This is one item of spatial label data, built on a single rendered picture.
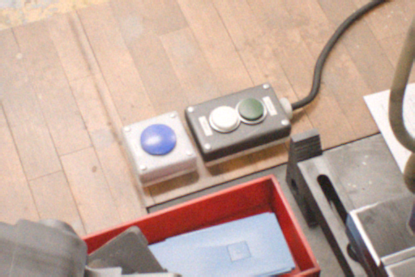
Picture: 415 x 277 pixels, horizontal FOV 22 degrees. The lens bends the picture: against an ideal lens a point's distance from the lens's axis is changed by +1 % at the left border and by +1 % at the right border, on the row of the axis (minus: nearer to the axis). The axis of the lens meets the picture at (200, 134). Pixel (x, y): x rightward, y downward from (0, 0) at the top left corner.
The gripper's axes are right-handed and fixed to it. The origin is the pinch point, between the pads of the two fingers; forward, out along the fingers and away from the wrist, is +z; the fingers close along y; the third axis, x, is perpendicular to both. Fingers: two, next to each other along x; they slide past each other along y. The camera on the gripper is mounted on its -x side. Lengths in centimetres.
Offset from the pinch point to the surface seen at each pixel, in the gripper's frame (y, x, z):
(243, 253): 8.1, -5.5, 4.2
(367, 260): 21.5, -9.5, -11.5
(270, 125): 14.5, 3.2, 18.7
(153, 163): 2.8, 7.1, 12.5
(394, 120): 31.7, 0.3, -26.6
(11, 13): -47, 55, 136
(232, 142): 10.4, 4.0, 16.3
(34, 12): -43, 52, 137
